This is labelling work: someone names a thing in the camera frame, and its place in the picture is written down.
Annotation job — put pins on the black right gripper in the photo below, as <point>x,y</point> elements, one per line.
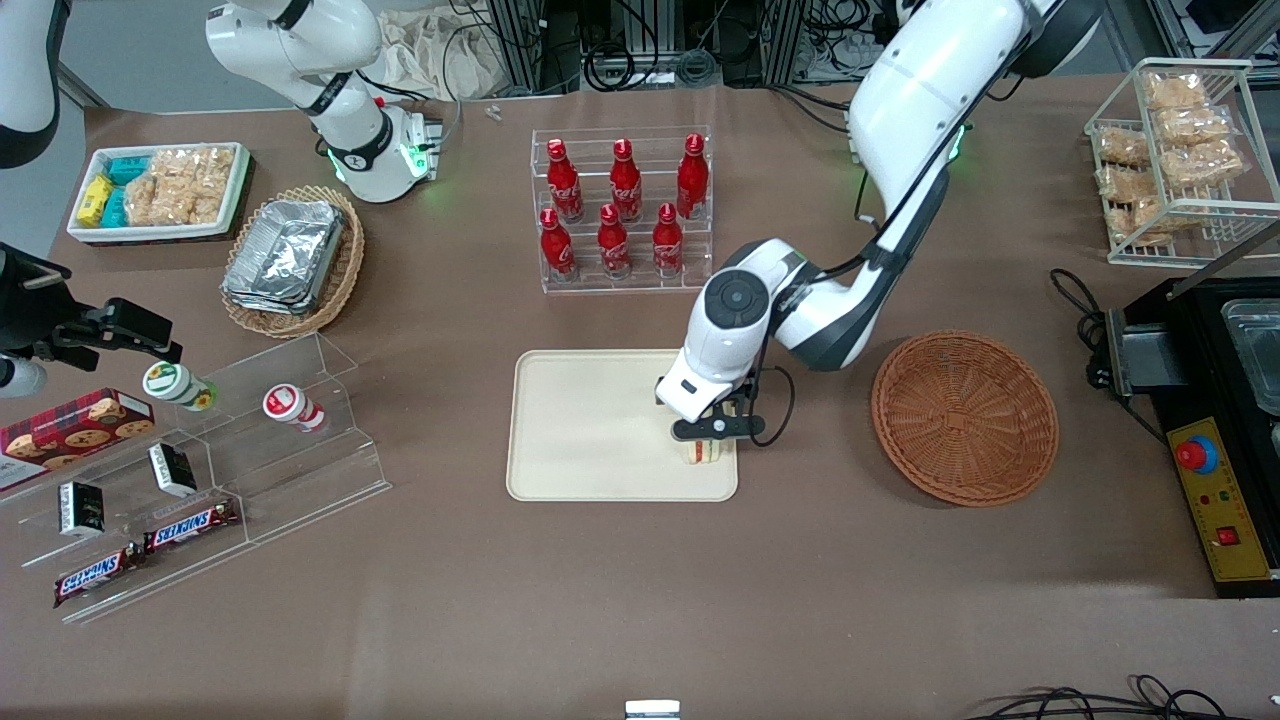
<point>32,312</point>

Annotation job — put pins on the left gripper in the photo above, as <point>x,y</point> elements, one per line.
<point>744,393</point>

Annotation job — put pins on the triangular sandwich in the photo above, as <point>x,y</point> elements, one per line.
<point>703,453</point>

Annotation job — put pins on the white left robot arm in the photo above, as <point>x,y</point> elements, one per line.
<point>920,90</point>

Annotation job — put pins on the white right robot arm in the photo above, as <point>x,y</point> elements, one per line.
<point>370,150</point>

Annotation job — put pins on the white rectangular snack tray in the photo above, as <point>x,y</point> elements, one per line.
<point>150,232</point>

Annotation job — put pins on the cream rectangular tray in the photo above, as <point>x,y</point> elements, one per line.
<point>590,425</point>

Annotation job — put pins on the oval tan wicker basket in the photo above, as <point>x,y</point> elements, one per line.
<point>345,270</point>

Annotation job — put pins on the round brown wicker basket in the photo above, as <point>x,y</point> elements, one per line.
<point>965,420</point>

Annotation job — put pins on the black appliance with glass tray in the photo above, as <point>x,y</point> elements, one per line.
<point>1200,380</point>

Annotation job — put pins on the green lid yogurt cup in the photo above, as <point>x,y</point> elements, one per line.
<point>175,385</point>

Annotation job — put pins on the red tartan cookie box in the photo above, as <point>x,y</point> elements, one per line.
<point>70,435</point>

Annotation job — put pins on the teal snack box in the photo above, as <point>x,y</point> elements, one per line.
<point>114,208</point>
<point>127,169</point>

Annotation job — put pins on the small black white box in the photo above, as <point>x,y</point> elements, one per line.
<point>172,470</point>
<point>82,510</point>

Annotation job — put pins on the yellow snack box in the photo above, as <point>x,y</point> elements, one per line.
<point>95,200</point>

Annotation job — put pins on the clear rice cracker bag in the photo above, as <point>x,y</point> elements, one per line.
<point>180,187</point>

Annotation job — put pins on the clear acrylic bottle rack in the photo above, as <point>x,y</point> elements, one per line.
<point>640,285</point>

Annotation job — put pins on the aluminium foil container stack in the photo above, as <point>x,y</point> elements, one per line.
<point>285,255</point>

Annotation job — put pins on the red lid yogurt cup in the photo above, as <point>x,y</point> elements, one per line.
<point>290,405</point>

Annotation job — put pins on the red cola bottle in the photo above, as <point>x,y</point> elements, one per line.
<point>692,180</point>
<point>565,185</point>
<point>614,248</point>
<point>557,250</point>
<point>668,246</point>
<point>626,185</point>

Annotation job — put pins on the snickers chocolate bar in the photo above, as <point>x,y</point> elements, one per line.
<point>95,577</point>
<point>190,526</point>

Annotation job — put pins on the clear acrylic stepped shelf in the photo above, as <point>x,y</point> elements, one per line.
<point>300,480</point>

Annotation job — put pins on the silver clip at table edge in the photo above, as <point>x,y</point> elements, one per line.
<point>652,710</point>

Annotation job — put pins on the crumpled white cloth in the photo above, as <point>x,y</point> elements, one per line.
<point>430,55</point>

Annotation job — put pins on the clear bag of crackers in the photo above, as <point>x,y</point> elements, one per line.
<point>1175,92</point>
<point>1122,148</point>
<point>1155,220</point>
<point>1205,163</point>
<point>1128,185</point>
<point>1195,126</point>

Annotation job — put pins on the yellow emergency stop control box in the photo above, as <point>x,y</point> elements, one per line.
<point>1225,500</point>

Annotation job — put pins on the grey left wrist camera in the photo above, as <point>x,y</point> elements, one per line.
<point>712,428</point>

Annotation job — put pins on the aluminium frame post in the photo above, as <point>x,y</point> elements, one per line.
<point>790,40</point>
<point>520,45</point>

